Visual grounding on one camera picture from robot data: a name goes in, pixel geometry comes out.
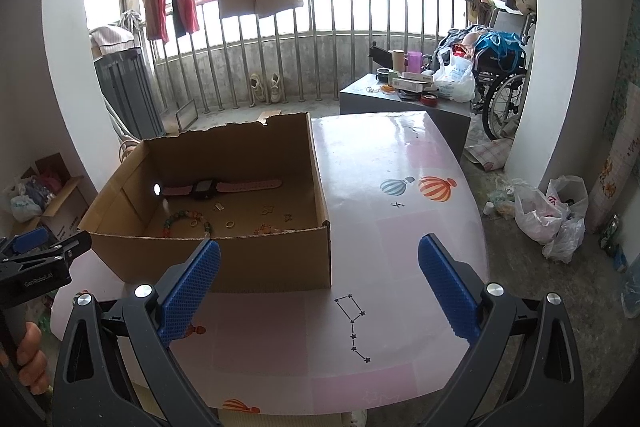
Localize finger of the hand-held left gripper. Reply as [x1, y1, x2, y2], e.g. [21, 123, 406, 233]
[0, 230, 94, 277]
[0, 227, 51, 258]

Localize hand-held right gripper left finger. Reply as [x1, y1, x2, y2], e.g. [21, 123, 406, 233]
[50, 237, 222, 427]

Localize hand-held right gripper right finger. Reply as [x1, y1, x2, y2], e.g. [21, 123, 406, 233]
[417, 233, 586, 427]

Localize multicolour bead bracelet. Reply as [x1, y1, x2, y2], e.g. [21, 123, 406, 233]
[162, 207, 213, 239]

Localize large cardboard box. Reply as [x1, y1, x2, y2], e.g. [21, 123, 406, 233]
[79, 112, 332, 294]

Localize person's left hand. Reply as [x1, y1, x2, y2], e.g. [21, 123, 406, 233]
[14, 322, 49, 387]

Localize pale blue plastic bag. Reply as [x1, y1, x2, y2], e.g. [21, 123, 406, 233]
[11, 194, 43, 223]

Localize cardboard box with clothes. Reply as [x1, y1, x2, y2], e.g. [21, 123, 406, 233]
[10, 152, 96, 240]

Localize white plastic bag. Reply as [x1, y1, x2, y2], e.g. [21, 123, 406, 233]
[514, 179, 571, 244]
[547, 176, 590, 219]
[432, 47, 476, 102]

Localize grey plastic bag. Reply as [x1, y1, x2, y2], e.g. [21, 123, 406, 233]
[542, 217, 586, 264]

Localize patterned floor cloth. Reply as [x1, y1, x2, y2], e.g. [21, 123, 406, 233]
[465, 139, 511, 172]

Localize grey low cabinet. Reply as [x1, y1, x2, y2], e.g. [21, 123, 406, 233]
[339, 72, 473, 162]

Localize dark grey cabinet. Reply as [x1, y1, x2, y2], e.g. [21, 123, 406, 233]
[92, 47, 166, 138]

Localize white shoe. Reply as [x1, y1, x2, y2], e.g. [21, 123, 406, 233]
[269, 73, 287, 104]
[249, 74, 268, 104]

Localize stack of white boxes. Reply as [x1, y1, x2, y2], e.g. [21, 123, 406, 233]
[392, 72, 435, 90]

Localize folded striped cloth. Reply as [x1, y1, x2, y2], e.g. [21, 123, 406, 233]
[89, 25, 136, 58]

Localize navy hanging pants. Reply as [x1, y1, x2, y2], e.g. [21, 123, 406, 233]
[166, 0, 187, 38]

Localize wheelchair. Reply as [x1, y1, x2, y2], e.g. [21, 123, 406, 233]
[470, 4, 538, 142]

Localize pink strap smartwatch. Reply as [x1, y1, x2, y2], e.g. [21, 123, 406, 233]
[152, 177, 282, 201]

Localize metal mesh frame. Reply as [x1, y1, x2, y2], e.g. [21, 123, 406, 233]
[176, 102, 198, 130]

